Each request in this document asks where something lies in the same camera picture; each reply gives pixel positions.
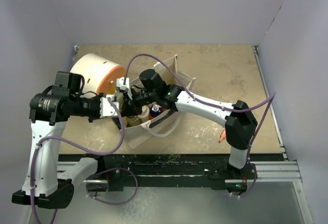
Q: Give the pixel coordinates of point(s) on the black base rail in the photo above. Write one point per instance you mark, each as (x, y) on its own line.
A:
(170, 171)

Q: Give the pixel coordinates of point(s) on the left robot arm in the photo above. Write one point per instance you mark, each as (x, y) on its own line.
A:
(49, 113)

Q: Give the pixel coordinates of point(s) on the white bottle beige cap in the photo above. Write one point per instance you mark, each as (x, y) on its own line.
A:
(144, 116)

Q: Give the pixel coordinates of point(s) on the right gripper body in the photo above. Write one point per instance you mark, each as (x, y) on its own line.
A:
(136, 102)

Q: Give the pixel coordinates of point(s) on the white round container orange lid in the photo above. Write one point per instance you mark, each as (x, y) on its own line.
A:
(100, 74)

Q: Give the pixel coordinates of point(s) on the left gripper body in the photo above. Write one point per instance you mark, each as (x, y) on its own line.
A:
(88, 107)

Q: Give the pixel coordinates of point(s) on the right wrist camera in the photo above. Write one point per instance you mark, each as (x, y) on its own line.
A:
(123, 85)

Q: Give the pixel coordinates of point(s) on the small square bottle dark cap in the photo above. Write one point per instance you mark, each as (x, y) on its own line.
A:
(133, 121)

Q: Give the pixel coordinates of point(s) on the canvas tote bag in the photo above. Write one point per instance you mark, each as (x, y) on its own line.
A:
(165, 123)

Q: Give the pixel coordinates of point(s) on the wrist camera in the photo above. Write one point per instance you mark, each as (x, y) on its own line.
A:
(123, 85)
(109, 106)

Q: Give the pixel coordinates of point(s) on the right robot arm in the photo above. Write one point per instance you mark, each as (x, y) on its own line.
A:
(237, 119)

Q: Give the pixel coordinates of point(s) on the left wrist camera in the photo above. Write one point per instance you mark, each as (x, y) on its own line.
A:
(109, 106)

